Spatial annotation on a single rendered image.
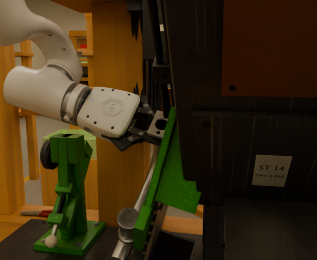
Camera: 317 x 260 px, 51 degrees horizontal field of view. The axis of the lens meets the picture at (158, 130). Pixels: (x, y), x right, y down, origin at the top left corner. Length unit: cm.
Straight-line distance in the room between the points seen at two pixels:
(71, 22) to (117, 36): 1051
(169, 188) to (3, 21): 38
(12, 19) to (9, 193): 66
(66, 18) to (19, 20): 1088
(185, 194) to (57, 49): 40
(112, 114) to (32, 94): 16
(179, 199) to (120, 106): 21
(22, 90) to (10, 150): 46
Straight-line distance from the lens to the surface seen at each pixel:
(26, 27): 63
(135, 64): 89
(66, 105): 65
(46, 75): 70
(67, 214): 84
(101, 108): 64
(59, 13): 1160
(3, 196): 115
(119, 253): 65
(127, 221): 56
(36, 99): 68
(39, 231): 98
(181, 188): 54
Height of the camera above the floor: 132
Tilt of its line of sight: 10 degrees down
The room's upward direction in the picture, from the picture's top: straight up
